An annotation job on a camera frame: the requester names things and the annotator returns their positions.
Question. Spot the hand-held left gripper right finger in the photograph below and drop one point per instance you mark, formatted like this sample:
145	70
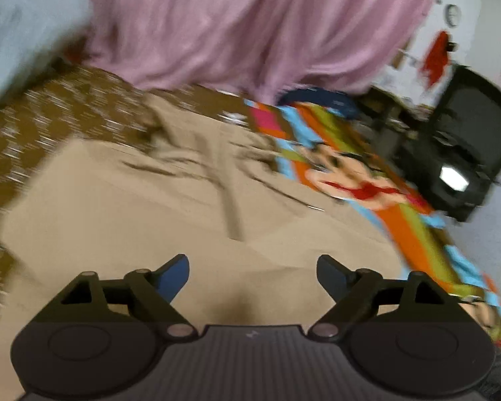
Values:
330	276

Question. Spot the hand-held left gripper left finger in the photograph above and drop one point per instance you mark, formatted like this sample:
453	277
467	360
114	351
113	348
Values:
174	276

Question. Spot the beige pants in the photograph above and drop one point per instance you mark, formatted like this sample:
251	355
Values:
150	200

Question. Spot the dark desk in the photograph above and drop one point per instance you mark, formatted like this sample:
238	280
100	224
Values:
390	112

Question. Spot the brown printed cartoon blanket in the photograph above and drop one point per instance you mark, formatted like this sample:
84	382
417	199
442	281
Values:
46	112

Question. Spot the black office chair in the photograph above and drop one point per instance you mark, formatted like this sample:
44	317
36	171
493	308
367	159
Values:
469	117

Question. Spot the red hanging cloth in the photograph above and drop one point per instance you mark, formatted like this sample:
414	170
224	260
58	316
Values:
436	56

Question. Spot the pink curtain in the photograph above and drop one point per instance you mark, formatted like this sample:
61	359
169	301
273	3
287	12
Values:
242	21

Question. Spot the grey pillow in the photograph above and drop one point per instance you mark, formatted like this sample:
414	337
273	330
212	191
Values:
21	37

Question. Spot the round wall clock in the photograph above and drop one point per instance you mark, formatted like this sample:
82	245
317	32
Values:
453	15

